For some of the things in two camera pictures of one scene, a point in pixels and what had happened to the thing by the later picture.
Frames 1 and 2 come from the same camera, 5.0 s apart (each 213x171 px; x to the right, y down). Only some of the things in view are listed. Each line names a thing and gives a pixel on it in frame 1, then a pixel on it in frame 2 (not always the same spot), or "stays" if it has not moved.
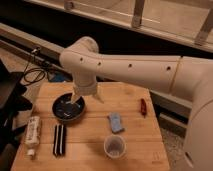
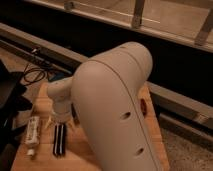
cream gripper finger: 75,97 -> 49,120
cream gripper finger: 97,95 -> 71,123
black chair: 14,100 stays
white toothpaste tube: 33,135 stays
